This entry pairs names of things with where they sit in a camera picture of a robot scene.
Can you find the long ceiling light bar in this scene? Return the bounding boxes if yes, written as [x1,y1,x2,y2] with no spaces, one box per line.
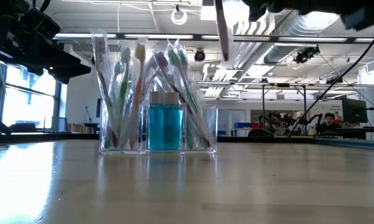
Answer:
[52,30,374,44]

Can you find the black aluminium table frame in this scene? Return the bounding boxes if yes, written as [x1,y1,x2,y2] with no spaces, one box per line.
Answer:
[0,132,374,152]

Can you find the black desk monitor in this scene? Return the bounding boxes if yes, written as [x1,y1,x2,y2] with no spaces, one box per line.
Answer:
[341,98,368,124]

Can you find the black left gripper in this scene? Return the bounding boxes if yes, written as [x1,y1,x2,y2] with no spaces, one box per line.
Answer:
[0,29,92,85]

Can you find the purple toothbrush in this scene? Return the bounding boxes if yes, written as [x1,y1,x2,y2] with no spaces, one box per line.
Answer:
[153,50,212,149]

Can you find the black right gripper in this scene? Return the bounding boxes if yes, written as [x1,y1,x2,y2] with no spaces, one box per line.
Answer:
[241,0,292,22]

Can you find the clear acrylic organizer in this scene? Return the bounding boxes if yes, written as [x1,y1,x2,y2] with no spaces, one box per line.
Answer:
[98,104,219,154]

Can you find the blue mouthwash bottle white cap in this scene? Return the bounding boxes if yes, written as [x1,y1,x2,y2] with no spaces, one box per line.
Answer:
[163,91,184,151]
[147,91,166,151]

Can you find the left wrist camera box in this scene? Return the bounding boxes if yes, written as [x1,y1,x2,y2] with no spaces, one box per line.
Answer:
[20,7,62,41]

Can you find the person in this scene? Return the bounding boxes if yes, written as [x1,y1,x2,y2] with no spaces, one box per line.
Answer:
[316,112,342,134]

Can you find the long black arm cable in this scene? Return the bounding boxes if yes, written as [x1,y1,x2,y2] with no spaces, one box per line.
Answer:
[287,21,374,139]

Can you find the black wall monitor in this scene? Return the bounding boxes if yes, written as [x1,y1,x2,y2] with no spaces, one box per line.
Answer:
[95,98,103,119]

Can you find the round black chair back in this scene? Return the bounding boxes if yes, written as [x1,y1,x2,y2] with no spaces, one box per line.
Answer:
[247,128,275,139]

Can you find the white cable coil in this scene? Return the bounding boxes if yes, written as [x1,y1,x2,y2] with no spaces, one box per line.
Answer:
[170,7,189,26]

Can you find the background black robot arms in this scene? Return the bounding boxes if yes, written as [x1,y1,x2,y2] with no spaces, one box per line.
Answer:
[258,111,324,135]

